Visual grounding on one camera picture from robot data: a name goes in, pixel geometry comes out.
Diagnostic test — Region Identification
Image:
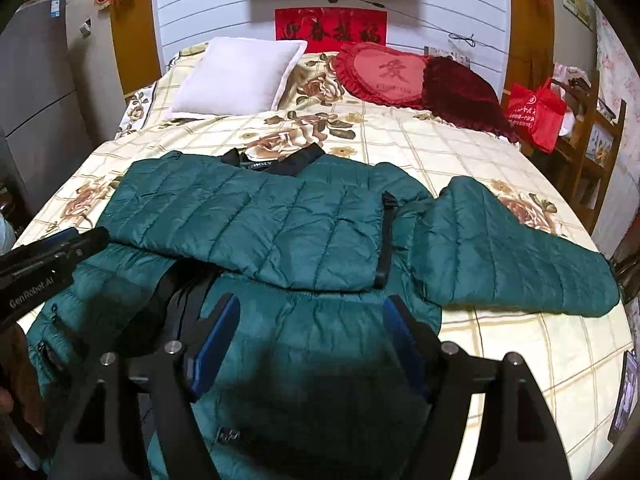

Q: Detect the bed with floral sheet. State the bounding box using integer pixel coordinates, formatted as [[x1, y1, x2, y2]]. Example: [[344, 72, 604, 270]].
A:
[[15, 40, 636, 480]]

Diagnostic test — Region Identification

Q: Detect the dark picture frame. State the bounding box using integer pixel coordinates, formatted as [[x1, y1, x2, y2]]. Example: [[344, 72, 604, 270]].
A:
[[607, 350, 640, 446]]

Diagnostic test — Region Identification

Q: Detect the wall calendar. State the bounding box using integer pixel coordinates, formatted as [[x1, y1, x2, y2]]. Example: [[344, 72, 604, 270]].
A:
[[560, 0, 596, 31]]

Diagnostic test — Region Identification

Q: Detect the round red cushion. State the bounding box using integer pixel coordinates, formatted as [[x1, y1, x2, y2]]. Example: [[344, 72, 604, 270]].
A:
[[332, 42, 433, 110]]

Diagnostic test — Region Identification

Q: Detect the black wall cable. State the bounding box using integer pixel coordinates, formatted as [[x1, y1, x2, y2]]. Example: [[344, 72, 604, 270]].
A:
[[420, 20, 506, 53]]

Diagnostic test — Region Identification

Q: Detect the white pillow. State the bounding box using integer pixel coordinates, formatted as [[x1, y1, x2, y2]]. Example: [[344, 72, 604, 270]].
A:
[[165, 36, 308, 121]]

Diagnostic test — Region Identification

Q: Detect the dark red velvet cushion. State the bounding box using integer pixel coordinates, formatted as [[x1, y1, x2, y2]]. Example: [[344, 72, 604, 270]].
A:
[[422, 55, 521, 143]]

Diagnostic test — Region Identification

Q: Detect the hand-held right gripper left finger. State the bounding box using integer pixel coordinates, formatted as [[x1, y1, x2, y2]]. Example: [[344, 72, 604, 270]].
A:
[[45, 292, 241, 480]]

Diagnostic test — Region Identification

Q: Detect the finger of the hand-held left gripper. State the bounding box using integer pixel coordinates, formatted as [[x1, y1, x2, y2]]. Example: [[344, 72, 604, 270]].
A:
[[30, 226, 111, 261]]

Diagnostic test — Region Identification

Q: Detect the red shopping bag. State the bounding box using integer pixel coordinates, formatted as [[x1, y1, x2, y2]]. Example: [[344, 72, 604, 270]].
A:
[[506, 77, 568, 155]]

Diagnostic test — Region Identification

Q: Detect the grey refrigerator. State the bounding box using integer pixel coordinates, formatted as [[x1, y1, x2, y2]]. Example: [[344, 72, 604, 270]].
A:
[[0, 0, 81, 221]]

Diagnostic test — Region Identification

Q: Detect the person's left hand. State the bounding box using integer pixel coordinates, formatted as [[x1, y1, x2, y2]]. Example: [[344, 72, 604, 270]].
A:
[[0, 322, 43, 413]]

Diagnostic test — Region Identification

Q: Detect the floral pink sofa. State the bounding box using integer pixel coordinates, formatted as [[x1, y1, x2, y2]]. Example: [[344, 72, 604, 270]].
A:
[[595, 10, 640, 186]]

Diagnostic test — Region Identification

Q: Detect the red wall banner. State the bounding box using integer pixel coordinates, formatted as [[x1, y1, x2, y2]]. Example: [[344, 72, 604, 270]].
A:
[[275, 7, 388, 46]]

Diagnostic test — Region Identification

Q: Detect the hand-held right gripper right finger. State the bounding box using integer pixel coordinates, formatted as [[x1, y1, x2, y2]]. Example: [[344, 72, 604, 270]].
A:
[[382, 294, 576, 480]]

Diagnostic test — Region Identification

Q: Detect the wooden chair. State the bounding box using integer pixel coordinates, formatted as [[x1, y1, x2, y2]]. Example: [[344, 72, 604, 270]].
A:
[[550, 62, 628, 211]]

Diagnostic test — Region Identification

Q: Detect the green quilted down jacket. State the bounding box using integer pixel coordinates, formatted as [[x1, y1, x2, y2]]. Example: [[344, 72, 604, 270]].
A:
[[25, 142, 621, 480]]

